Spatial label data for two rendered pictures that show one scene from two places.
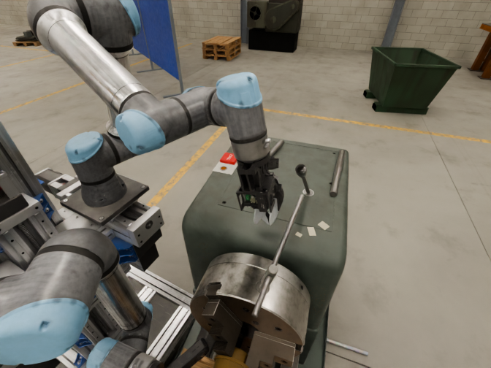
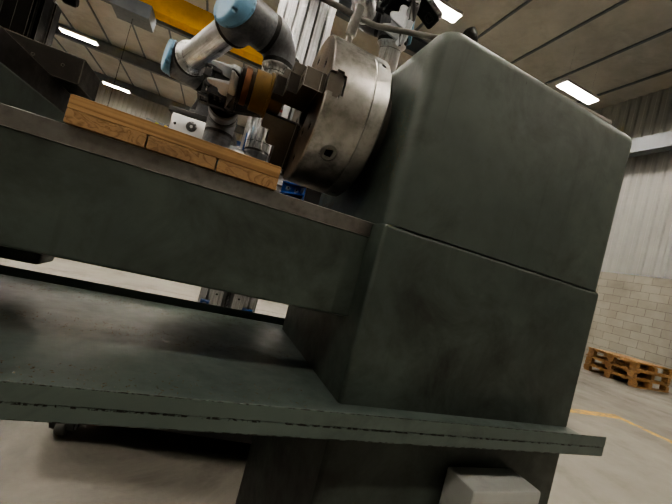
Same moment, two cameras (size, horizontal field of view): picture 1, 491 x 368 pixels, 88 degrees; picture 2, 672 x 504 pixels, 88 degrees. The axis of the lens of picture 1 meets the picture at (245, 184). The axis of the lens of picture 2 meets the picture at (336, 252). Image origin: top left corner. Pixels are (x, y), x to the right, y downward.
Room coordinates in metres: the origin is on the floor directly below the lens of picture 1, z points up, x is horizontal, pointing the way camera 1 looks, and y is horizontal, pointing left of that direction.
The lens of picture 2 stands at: (-0.08, -0.68, 0.78)
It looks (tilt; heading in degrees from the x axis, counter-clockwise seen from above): 1 degrees up; 51
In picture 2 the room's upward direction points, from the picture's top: 15 degrees clockwise
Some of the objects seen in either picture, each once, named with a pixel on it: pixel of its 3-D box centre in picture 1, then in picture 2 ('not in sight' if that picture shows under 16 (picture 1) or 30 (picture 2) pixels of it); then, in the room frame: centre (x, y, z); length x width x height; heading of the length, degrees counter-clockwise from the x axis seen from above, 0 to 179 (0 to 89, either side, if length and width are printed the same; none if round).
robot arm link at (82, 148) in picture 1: (91, 155); not in sight; (0.73, 0.53, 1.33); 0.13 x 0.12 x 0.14; 139
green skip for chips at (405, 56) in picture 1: (400, 80); not in sight; (4.74, -2.78, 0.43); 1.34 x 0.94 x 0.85; 173
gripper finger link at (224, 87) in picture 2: not in sight; (222, 83); (0.12, 0.06, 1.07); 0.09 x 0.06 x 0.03; 71
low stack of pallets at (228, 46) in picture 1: (222, 47); (627, 369); (8.61, 0.74, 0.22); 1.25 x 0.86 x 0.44; 164
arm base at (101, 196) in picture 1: (101, 182); not in sight; (0.73, 0.53, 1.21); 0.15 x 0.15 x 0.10
